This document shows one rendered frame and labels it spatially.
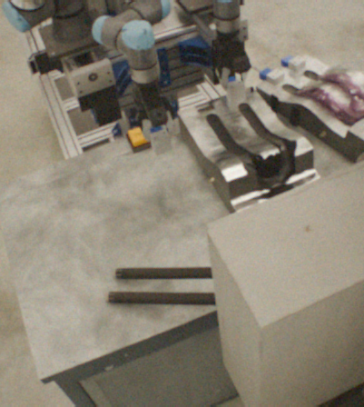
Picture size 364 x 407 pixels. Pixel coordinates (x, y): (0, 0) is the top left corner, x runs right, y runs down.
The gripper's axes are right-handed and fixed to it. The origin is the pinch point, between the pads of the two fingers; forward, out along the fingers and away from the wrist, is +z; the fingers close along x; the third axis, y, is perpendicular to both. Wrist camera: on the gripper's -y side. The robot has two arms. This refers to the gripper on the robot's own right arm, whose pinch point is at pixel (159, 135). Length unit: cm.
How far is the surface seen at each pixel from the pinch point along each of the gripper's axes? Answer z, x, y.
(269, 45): 95, -114, 148
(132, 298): 11.1, 23.2, -39.1
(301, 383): -28, 6, -89
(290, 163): 6.2, -30.0, -20.8
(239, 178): 2.1, -13.4, -22.9
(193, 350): 38, 13, -46
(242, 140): 6.4, -22.4, -6.4
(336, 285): -52, 3, -88
